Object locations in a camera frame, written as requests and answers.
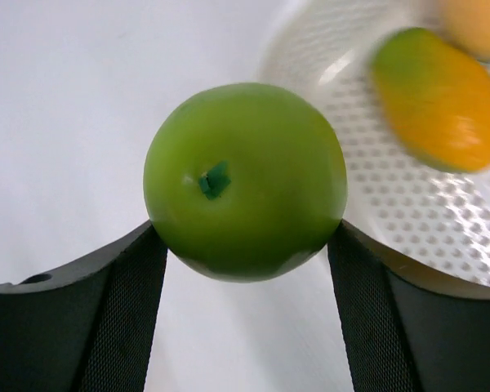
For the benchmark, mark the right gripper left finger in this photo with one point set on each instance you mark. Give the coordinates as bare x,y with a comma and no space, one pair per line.
87,325

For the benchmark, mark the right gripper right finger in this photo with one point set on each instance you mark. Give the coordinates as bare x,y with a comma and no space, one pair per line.
407,326

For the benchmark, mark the green apple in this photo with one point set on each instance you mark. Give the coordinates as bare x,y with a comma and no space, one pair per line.
245,182

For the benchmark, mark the yellow green mango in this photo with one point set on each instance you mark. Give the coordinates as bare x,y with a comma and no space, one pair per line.
436,99

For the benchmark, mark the orange fruit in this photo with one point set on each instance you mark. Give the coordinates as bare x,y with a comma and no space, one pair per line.
467,23

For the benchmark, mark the white perforated plastic basket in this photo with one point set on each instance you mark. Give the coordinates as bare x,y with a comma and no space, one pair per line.
321,53

